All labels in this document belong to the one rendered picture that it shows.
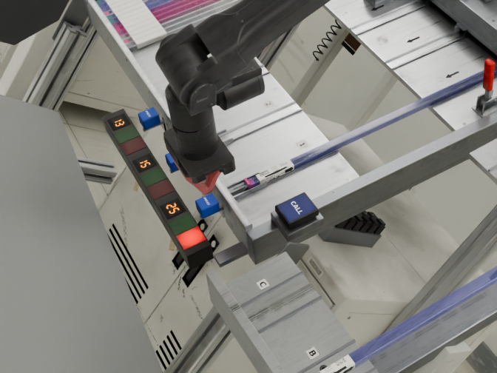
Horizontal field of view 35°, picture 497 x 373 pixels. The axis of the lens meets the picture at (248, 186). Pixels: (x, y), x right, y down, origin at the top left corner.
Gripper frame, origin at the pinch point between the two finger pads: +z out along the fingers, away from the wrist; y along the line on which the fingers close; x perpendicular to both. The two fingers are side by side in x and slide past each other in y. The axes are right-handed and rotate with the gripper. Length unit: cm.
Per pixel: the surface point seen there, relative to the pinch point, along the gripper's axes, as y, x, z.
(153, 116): 20.9, 0.1, 2.6
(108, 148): 122, -6, 105
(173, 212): 2.4, 5.2, 4.8
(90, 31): 131, -13, 64
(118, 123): 24.6, 5.3, 4.6
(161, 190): 7.2, 5.0, 4.7
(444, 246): 11, -59, 70
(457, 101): -1.9, -44.3, 4.2
